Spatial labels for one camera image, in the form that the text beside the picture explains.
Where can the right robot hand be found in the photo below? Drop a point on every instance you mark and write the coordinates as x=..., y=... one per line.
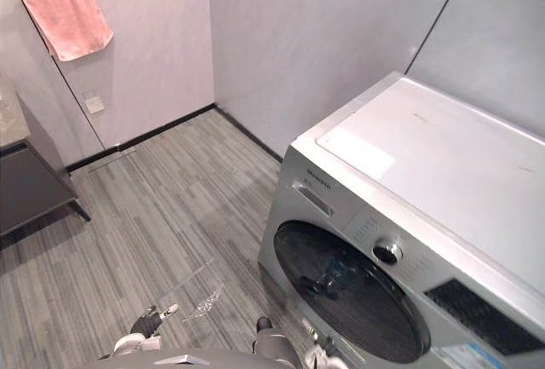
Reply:
x=319, y=349

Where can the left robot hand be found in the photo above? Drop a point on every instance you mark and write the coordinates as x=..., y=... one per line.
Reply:
x=147, y=325

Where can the round dark glass washer door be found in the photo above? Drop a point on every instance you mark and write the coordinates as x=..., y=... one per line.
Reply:
x=366, y=301

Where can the teal garment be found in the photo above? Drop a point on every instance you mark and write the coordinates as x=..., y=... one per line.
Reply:
x=337, y=270

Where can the silver front-load washing machine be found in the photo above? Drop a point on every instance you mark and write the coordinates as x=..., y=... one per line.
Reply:
x=447, y=181

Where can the grey robot torso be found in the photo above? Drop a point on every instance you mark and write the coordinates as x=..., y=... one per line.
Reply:
x=200, y=360

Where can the clear plastic piece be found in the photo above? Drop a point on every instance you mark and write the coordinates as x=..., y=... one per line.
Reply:
x=206, y=301

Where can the dark grey vanity cabinet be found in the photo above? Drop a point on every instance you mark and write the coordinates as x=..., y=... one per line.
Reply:
x=30, y=181

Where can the pink towel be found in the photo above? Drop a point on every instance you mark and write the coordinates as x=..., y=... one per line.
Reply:
x=64, y=11

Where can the white wall socket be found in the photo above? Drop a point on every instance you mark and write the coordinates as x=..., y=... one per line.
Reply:
x=94, y=103

